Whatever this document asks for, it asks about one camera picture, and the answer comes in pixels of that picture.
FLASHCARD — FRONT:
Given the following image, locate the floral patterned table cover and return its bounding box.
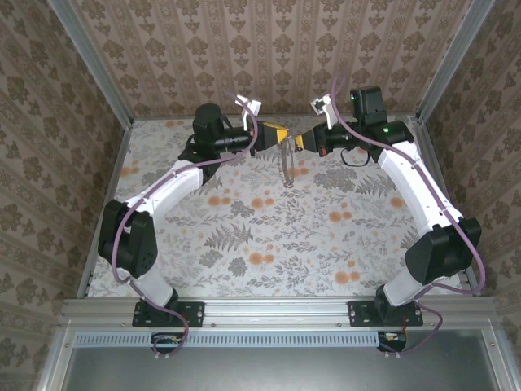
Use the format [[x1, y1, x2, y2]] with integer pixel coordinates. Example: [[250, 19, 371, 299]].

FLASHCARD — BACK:
[[86, 115, 466, 298]]

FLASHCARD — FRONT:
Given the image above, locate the grey metal sheet panel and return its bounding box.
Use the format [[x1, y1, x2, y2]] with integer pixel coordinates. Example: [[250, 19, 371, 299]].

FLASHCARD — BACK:
[[60, 345, 504, 391]]

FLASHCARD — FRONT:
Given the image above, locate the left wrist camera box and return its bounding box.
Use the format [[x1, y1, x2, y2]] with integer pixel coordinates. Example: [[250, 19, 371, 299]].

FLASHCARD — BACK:
[[234, 94, 262, 131]]

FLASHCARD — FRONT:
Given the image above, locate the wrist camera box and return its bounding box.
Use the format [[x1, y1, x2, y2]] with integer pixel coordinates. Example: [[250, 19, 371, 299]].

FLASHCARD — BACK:
[[309, 96, 335, 130], [234, 94, 262, 131]]

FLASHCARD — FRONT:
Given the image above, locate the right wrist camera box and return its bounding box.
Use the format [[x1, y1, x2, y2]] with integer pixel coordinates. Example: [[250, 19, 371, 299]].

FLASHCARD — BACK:
[[309, 96, 335, 130]]

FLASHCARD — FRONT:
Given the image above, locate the aluminium right side rail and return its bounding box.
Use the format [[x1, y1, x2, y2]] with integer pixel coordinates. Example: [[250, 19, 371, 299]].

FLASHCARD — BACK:
[[411, 116, 482, 297]]

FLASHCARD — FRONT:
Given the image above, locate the aluminium right frame post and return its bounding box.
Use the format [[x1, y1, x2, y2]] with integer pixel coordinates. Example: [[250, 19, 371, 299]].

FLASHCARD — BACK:
[[414, 0, 497, 125]]

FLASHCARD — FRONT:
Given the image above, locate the aluminium frame post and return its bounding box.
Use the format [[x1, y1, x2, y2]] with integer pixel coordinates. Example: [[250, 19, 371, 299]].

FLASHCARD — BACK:
[[414, 0, 497, 125], [47, 0, 135, 128]]

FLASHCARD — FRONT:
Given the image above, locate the aluminium left side rail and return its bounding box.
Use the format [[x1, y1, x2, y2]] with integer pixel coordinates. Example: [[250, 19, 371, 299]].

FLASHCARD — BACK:
[[76, 120, 134, 298]]

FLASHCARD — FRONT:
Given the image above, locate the aluminium left frame post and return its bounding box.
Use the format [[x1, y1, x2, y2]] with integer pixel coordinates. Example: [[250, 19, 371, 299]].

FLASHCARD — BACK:
[[47, 0, 135, 128]]

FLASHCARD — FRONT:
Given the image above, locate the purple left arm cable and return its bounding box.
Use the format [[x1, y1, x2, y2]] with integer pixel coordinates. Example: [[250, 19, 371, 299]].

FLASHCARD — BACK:
[[112, 91, 260, 359]]

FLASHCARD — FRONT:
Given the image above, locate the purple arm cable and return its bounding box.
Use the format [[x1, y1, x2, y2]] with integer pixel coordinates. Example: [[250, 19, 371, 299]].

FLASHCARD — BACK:
[[331, 69, 488, 359], [112, 91, 260, 359]]

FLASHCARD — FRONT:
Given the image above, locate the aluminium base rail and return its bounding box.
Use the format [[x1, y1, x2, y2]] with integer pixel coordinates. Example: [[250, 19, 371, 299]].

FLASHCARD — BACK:
[[60, 296, 500, 330]]

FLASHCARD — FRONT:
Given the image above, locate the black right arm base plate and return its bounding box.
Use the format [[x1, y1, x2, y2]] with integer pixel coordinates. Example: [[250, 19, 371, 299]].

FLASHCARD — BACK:
[[348, 300, 424, 328]]

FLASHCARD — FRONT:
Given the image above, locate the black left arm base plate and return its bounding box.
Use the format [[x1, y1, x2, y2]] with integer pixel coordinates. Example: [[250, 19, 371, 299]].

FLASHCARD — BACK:
[[131, 300, 205, 328]]

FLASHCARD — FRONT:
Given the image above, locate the white slotted cable duct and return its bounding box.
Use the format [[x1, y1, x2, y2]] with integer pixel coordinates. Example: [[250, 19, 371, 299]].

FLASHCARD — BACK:
[[74, 330, 408, 349]]

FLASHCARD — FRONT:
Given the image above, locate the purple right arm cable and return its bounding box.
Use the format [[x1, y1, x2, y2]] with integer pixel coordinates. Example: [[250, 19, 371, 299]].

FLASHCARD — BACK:
[[331, 69, 488, 359]]

